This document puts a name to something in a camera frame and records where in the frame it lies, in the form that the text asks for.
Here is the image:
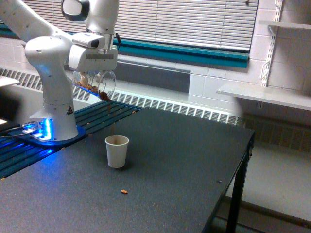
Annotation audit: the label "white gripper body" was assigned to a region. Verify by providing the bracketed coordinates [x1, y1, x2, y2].
[68, 33, 118, 72]

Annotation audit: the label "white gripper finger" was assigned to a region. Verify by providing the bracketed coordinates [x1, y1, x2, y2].
[80, 71, 88, 85]

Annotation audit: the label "clear plastic cup with nuts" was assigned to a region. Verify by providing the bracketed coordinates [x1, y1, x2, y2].
[72, 71, 117, 102]

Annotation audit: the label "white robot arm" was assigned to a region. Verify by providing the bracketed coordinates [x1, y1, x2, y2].
[0, 0, 120, 141]

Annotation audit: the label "white paper cup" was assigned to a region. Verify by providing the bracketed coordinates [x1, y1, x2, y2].
[105, 135, 129, 168]

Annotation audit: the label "white tray at left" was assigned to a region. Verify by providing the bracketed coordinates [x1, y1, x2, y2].
[0, 76, 19, 88]

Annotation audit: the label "white baseboard radiator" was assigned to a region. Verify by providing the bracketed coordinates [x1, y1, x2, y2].
[0, 68, 245, 126]

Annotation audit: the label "white window blinds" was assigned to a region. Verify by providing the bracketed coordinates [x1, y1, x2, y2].
[26, 0, 259, 52]

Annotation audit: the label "black table leg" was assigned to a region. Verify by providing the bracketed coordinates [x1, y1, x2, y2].
[225, 136, 255, 233]

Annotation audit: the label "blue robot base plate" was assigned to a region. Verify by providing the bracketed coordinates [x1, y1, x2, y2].
[8, 126, 86, 148]

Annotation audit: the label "white shelf bracket rail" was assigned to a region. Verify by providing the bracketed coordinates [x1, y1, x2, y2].
[260, 0, 283, 87]

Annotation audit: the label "white wall shelf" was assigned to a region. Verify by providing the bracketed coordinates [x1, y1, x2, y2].
[216, 83, 311, 111]
[259, 20, 311, 30]

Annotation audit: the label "white upper wall shelf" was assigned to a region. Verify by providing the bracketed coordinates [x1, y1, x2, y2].
[259, 20, 311, 30]

